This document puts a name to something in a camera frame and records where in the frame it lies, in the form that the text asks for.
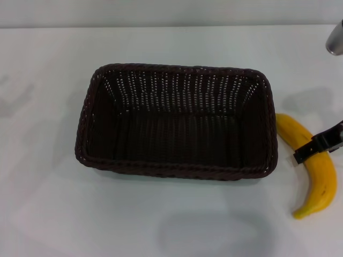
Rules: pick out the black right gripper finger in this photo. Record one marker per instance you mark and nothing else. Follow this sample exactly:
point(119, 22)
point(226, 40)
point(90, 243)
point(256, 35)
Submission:
point(331, 131)
point(308, 152)

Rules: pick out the yellow banana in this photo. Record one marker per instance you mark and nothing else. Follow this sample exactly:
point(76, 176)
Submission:
point(319, 176)

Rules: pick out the dark brown woven basket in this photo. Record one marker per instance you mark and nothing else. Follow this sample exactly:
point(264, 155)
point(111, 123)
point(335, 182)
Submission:
point(177, 125)

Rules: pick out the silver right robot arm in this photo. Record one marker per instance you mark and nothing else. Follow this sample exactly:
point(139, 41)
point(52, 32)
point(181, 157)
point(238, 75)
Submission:
point(335, 38)

